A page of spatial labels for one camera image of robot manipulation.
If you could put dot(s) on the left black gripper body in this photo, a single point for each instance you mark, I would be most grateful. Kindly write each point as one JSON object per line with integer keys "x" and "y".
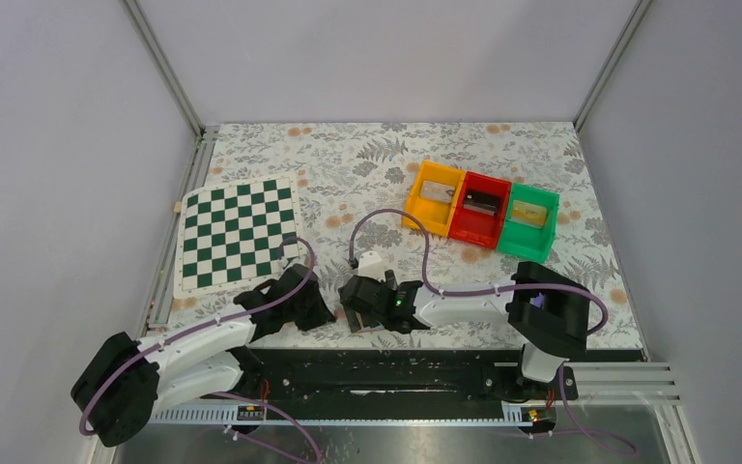
{"x": 310, "y": 305}

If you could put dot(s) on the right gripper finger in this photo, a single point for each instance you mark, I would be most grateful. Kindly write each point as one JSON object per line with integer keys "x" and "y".
{"x": 372, "y": 314}
{"x": 352, "y": 317}

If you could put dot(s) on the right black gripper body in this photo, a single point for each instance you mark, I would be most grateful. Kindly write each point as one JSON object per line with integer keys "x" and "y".
{"x": 358, "y": 304}

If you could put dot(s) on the tan leather card holder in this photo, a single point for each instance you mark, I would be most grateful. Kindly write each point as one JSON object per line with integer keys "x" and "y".
{"x": 341, "y": 316}

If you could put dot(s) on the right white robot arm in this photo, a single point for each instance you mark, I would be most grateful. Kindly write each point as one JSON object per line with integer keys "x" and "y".
{"x": 549, "y": 310}

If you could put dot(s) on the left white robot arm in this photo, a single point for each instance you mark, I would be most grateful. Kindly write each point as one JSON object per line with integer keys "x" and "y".
{"x": 129, "y": 381}

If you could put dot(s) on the black card in red bin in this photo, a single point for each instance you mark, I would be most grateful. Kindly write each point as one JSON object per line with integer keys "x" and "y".
{"x": 482, "y": 202}

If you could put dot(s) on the gold card in green bin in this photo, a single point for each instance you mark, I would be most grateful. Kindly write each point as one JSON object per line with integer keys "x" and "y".
{"x": 528, "y": 214}

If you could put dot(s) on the green white chessboard mat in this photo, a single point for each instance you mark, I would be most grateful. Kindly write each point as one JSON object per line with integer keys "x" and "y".
{"x": 236, "y": 234}

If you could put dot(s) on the red plastic bin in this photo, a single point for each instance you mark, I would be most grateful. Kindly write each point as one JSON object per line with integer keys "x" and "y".
{"x": 476, "y": 228}

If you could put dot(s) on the yellow plastic bin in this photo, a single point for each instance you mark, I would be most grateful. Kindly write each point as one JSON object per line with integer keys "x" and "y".
{"x": 434, "y": 195}

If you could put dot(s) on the green plastic bin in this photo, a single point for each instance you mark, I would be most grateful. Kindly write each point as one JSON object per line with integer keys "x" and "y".
{"x": 529, "y": 229}

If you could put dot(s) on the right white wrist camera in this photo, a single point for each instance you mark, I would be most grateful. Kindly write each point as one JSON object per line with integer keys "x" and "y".
{"x": 370, "y": 264}

